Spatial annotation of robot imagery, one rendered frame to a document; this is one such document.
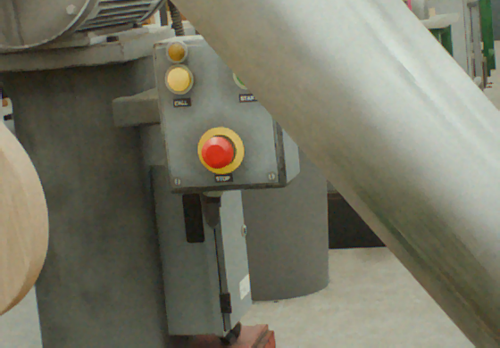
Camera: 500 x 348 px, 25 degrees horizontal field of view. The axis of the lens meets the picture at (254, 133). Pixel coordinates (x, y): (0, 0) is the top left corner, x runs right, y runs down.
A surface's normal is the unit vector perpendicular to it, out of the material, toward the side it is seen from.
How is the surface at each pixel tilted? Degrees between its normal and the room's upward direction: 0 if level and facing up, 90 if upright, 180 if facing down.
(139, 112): 90
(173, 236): 90
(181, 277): 90
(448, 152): 78
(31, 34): 118
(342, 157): 110
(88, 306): 90
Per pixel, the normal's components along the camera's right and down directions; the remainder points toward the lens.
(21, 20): -0.19, 0.29
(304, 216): 0.53, 0.12
